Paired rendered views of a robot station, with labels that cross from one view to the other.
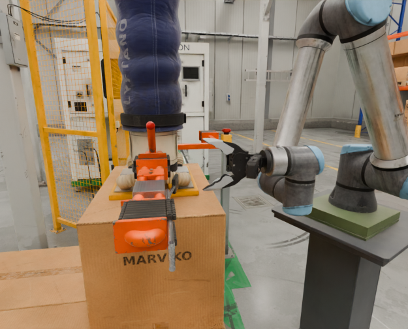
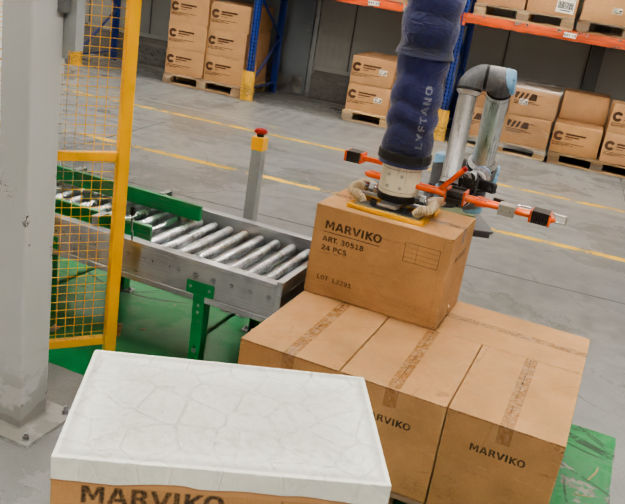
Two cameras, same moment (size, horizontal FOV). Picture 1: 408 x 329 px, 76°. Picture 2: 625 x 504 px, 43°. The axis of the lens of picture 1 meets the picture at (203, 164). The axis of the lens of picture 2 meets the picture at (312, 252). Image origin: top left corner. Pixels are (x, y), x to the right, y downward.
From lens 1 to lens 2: 3.33 m
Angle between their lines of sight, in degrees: 58
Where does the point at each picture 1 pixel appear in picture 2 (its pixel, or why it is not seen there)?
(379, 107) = (496, 136)
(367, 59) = (502, 110)
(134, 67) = (431, 122)
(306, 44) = (472, 94)
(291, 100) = (463, 132)
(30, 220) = (43, 338)
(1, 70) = (52, 60)
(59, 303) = (376, 329)
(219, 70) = not seen: outside the picture
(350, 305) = not seen: hidden behind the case
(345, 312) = not seen: hidden behind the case
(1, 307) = (357, 345)
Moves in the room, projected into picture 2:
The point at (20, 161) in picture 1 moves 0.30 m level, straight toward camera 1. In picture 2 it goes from (48, 227) to (130, 237)
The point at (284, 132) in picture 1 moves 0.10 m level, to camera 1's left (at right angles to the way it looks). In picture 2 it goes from (459, 156) to (451, 159)
